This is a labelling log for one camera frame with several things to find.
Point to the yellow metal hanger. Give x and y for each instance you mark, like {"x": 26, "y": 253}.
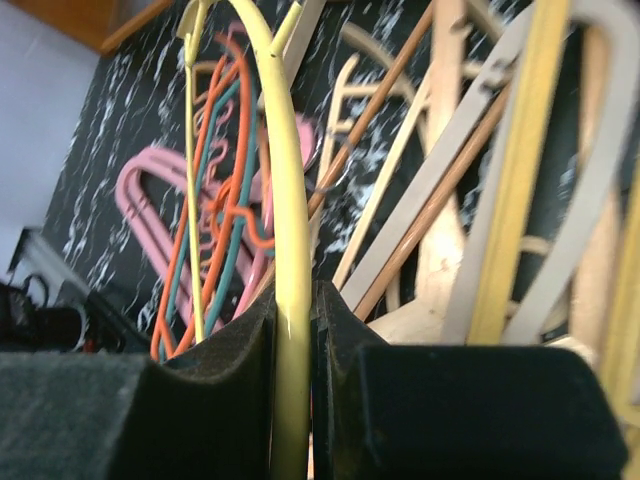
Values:
{"x": 282, "y": 452}

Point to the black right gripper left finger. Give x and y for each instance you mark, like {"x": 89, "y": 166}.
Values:
{"x": 206, "y": 414}

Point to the teal wire hanger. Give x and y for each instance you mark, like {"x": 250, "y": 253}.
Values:
{"x": 221, "y": 208}

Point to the thick pink plastic hanger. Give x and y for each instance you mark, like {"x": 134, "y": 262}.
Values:
{"x": 154, "y": 236}

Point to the orange wooden shelf rack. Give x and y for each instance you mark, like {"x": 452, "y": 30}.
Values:
{"x": 101, "y": 25}

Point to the cream thin plastic hanger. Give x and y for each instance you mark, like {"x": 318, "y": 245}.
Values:
{"x": 343, "y": 208}

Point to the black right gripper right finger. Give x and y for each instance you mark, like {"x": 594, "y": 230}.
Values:
{"x": 383, "y": 411}

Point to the orange plastic hanger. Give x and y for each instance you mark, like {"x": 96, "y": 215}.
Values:
{"x": 239, "y": 70}

